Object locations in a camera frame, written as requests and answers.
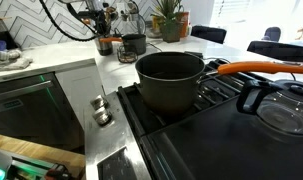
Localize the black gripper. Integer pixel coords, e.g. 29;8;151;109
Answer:
78;8;113;37

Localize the metal utensil holder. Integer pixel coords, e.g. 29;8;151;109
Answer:
95;33;115;57

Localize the glass electric kettle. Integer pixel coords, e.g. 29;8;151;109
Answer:
123;1;148;36

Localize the small black saucepan orange handle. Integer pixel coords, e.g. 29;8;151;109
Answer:
99;33;148;56

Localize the steel stove knob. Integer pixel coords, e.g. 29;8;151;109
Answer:
92;106;113;127
90;94;109;110

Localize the steel gas stove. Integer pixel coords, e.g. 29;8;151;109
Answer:
84;58;303;180

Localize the clear glass bowl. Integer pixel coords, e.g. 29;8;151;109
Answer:
145;20;163;39

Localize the white kitchen cabinet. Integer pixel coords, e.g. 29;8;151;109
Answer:
55;63;106;131

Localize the potted green plant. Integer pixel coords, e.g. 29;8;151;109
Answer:
150;0;185;44

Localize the yellow oil bottle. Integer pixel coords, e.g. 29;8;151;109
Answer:
177;10;191;38

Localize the checkered dish towel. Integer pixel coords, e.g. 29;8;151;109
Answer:
0;49;34;72

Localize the black chair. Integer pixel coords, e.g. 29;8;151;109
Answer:
190;25;228;45

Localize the steel dishwasher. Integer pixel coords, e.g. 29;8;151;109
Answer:
0;72;85;153

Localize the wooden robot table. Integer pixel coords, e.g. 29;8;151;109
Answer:
0;132;86;179

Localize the blue chair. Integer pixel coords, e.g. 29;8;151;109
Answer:
261;26;282;43

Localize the dark dining table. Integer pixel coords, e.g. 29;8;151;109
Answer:
246;40;303;68

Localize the large pot orange handle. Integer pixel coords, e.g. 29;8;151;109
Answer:
135;51;303;116

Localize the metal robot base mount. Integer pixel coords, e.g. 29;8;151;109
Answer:
0;146;72;180

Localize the glass carafe black handle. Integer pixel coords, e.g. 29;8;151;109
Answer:
236;79;303;136

